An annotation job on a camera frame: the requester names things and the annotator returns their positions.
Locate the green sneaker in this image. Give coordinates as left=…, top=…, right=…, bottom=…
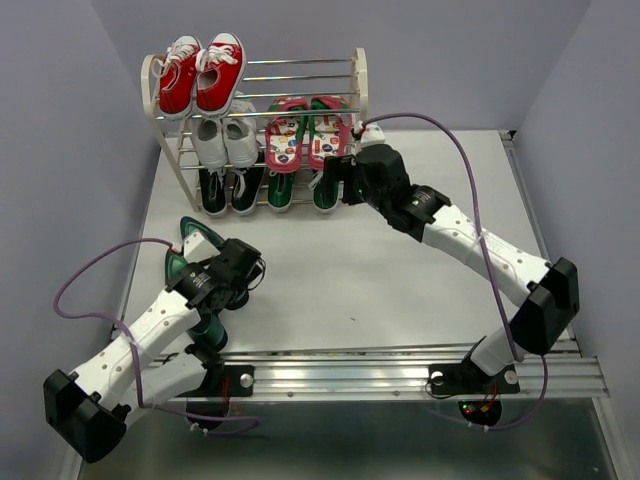
left=267, top=170, right=295, bottom=212
left=308, top=170, right=340, bottom=214

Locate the pink patterned sandal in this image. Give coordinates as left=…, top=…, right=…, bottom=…
left=265, top=96, right=309, bottom=174
left=307, top=95, right=352, bottom=171

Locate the dark green leather shoe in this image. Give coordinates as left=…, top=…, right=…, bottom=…
left=179, top=216, right=249, bottom=311
left=164, top=250, right=228, bottom=351

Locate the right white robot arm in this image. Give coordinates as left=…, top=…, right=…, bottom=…
left=324, top=144, right=579, bottom=396

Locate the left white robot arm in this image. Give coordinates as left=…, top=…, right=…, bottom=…
left=43, top=233, right=266, bottom=463

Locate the cream metal shoe shelf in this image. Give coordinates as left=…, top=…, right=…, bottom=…
left=140, top=48, right=369, bottom=211

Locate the left black sneaker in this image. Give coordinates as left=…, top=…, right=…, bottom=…
left=199, top=168, right=227, bottom=218

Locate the black sneaker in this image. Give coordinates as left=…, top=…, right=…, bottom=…
left=231, top=152, right=266, bottom=216
left=199, top=168, right=227, bottom=218

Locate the right black sneaker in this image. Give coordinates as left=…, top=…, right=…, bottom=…
left=231, top=152, right=266, bottom=216

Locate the right white sneaker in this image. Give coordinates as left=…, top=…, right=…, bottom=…
left=222, top=99, right=259, bottom=169

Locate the white sneaker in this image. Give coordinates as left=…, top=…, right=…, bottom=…
left=192, top=119, right=228, bottom=171
left=222, top=99, right=259, bottom=169

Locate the left white sneaker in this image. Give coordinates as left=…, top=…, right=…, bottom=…
left=192, top=119, right=228, bottom=171

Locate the right red sneaker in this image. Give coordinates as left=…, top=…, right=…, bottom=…
left=195, top=33, right=247, bottom=117

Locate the red sneaker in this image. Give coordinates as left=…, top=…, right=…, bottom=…
left=159, top=35, right=201, bottom=118
left=195, top=33, right=247, bottom=117

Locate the left red sneaker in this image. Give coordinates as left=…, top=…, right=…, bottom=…
left=159, top=35, right=201, bottom=118

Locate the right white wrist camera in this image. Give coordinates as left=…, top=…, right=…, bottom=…
left=352, top=121, right=386, bottom=152

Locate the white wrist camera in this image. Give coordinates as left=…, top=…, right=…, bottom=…
left=352, top=121, right=386, bottom=152
left=182, top=231, right=219, bottom=263

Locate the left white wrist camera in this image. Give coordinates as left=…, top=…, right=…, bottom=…
left=182, top=231, right=219, bottom=263

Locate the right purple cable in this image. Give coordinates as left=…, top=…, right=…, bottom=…
left=357, top=112, right=549, bottom=433

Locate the purple cable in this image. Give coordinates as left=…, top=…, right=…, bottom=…
left=53, top=238, right=261, bottom=437
left=357, top=112, right=549, bottom=433

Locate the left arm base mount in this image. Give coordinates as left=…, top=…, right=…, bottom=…
left=182, top=365, right=255, bottom=417

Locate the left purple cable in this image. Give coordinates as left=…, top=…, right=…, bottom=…
left=53, top=238, right=261, bottom=437

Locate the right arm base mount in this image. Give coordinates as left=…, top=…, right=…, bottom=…
left=425, top=361, right=520, bottom=427

